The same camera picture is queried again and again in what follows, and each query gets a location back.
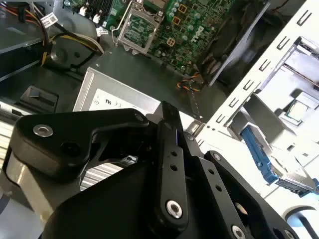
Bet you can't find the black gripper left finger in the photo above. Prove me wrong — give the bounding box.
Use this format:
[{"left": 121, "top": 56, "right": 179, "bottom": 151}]
[{"left": 2, "top": 101, "right": 189, "bottom": 234}]

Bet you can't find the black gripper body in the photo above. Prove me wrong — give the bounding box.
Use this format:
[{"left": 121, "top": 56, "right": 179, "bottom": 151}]
[{"left": 41, "top": 159, "right": 225, "bottom": 239}]

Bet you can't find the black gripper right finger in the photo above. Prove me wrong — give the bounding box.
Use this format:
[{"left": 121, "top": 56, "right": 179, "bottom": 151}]
[{"left": 183, "top": 131, "right": 300, "bottom": 239}]

